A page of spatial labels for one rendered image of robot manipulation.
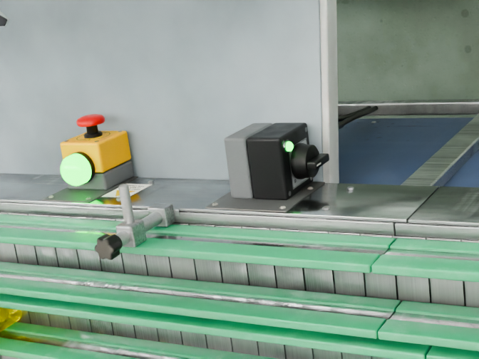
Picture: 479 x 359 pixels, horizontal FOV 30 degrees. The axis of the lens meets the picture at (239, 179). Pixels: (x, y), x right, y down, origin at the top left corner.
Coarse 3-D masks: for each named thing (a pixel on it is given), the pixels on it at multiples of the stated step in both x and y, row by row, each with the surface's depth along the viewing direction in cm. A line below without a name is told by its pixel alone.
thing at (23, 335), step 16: (0, 336) 128; (16, 336) 127; (32, 336) 127; (48, 336) 126; (64, 336) 124; (80, 336) 124; (96, 336) 123; (112, 336) 122; (0, 352) 123; (16, 352) 122; (32, 352) 121; (48, 352) 120; (64, 352) 120; (80, 352) 119; (96, 352) 118; (112, 352) 118; (128, 352) 118; (144, 352) 117; (160, 352) 116; (176, 352) 115; (192, 352) 115; (208, 352) 114; (224, 352) 114
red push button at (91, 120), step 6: (96, 114) 126; (78, 120) 125; (84, 120) 124; (90, 120) 124; (96, 120) 124; (102, 120) 125; (78, 126) 125; (84, 126) 124; (90, 126) 125; (96, 126) 126; (90, 132) 126; (96, 132) 126
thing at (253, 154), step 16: (256, 128) 113; (272, 128) 112; (288, 128) 111; (304, 128) 112; (240, 144) 110; (256, 144) 108; (272, 144) 107; (240, 160) 110; (256, 160) 109; (272, 160) 108; (288, 160) 109; (240, 176) 111; (256, 176) 110; (272, 176) 109; (288, 176) 109; (240, 192) 112; (256, 192) 111; (272, 192) 109; (288, 192) 109
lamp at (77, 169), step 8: (80, 152) 123; (64, 160) 122; (72, 160) 122; (80, 160) 122; (88, 160) 123; (64, 168) 122; (72, 168) 122; (80, 168) 121; (88, 168) 122; (64, 176) 123; (72, 176) 122; (80, 176) 122; (88, 176) 123; (72, 184) 123; (80, 184) 123
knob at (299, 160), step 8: (304, 144) 110; (296, 152) 109; (304, 152) 109; (312, 152) 109; (296, 160) 109; (304, 160) 108; (312, 160) 108; (320, 160) 109; (328, 160) 111; (296, 168) 109; (304, 168) 108; (312, 168) 108; (296, 176) 110; (304, 176) 110; (312, 176) 110
